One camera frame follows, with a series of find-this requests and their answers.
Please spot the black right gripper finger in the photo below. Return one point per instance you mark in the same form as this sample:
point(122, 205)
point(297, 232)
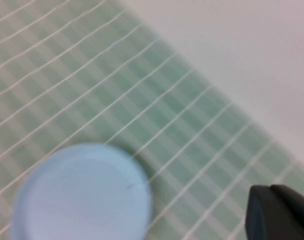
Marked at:
point(279, 215)

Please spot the light blue round plate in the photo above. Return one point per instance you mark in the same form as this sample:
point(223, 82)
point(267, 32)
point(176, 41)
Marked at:
point(84, 195)

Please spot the green checkered tablecloth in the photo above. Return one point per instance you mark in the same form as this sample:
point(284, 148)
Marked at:
point(91, 87)

